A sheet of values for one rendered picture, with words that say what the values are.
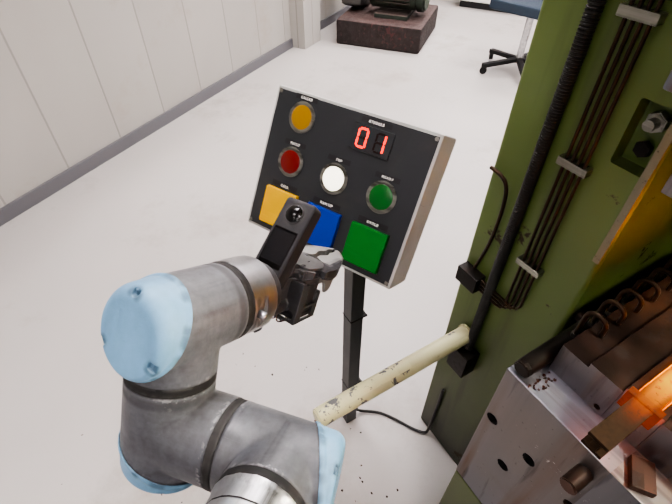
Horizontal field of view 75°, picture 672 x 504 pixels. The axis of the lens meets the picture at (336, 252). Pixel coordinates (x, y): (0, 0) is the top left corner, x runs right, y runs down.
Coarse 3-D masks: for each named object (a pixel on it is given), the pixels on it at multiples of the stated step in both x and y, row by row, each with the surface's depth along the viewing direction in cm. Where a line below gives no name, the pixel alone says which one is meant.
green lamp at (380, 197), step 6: (378, 186) 76; (384, 186) 76; (372, 192) 77; (378, 192) 76; (384, 192) 76; (390, 192) 76; (372, 198) 77; (378, 198) 77; (384, 198) 76; (390, 198) 76; (372, 204) 77; (378, 204) 77; (384, 204) 76; (390, 204) 76
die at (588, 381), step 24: (648, 312) 72; (576, 336) 69; (624, 336) 69; (648, 336) 68; (576, 360) 67; (600, 360) 65; (624, 360) 65; (648, 360) 65; (576, 384) 68; (600, 384) 64; (624, 384) 62; (600, 408) 66; (648, 432) 60; (648, 456) 62
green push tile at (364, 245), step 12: (360, 228) 79; (372, 228) 78; (348, 240) 80; (360, 240) 79; (372, 240) 78; (384, 240) 77; (348, 252) 81; (360, 252) 79; (372, 252) 78; (360, 264) 80; (372, 264) 79
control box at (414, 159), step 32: (288, 96) 83; (288, 128) 84; (320, 128) 81; (352, 128) 78; (384, 128) 75; (416, 128) 72; (320, 160) 82; (352, 160) 78; (384, 160) 76; (416, 160) 73; (448, 160) 77; (256, 192) 90; (320, 192) 83; (352, 192) 79; (416, 192) 74; (256, 224) 91; (384, 224) 77; (416, 224) 76; (384, 256) 78
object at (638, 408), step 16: (656, 384) 60; (624, 400) 60; (640, 400) 58; (656, 400) 58; (608, 416) 56; (624, 416) 56; (640, 416) 56; (656, 416) 56; (592, 432) 55; (608, 432) 55; (624, 432) 55; (592, 448) 56; (608, 448) 54
